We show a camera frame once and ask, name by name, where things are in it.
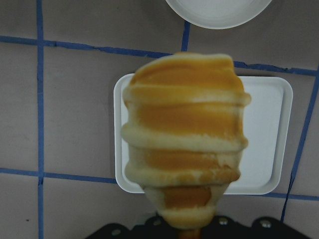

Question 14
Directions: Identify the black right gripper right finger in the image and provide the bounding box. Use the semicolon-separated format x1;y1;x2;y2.
201;216;297;239

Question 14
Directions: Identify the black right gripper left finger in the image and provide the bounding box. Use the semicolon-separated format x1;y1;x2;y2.
86;216;164;239

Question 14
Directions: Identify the orange striped bread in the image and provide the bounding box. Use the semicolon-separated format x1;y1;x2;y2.
121;53;251;230

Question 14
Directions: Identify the white shallow bowl plate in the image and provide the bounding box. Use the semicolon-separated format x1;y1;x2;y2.
166;0;271;29

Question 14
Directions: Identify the white rectangular tray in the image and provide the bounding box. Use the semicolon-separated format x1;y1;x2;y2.
113;74;293;195

